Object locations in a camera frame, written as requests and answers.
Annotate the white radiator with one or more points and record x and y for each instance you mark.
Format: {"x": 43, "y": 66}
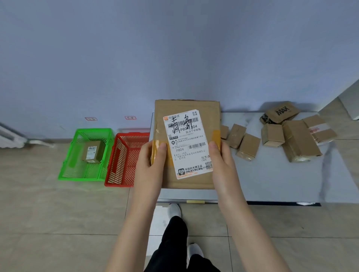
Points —
{"x": 11, "y": 138}

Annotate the person's white shoe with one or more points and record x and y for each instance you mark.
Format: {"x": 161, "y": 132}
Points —
{"x": 195, "y": 250}
{"x": 174, "y": 210}

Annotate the clear-taped cardboard box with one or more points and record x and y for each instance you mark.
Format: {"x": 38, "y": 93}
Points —
{"x": 94, "y": 151}

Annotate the red plastic basket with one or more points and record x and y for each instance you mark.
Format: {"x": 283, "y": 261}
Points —
{"x": 124, "y": 168}

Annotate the pile of brown cardboard boxes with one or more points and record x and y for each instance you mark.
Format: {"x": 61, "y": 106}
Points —
{"x": 300, "y": 140}

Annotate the green plastic basket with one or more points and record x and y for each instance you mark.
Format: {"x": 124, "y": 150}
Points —
{"x": 67, "y": 162}

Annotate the grey table drawer front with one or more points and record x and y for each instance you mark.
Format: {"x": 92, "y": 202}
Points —
{"x": 190, "y": 194}

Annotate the person's right hand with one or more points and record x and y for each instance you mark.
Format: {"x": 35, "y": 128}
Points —
{"x": 227, "y": 179}

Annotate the person's black trousers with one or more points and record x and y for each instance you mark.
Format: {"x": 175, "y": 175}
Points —
{"x": 174, "y": 246}

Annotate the person's white left shoe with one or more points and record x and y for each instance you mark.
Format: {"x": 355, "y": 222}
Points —
{"x": 174, "y": 210}

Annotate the person's right forearm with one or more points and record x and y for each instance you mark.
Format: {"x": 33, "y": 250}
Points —
{"x": 252, "y": 241}

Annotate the crumpled white paper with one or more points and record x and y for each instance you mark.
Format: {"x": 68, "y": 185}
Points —
{"x": 306, "y": 203}

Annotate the person's left hand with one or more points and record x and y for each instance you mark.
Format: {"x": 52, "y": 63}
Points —
{"x": 147, "y": 179}

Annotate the person's white right shoe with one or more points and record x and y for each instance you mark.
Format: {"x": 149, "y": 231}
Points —
{"x": 195, "y": 250}

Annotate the person's left forearm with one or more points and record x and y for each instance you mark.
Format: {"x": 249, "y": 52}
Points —
{"x": 131, "y": 238}

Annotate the yellow-taped cardboard box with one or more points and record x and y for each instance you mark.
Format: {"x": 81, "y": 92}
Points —
{"x": 174, "y": 108}

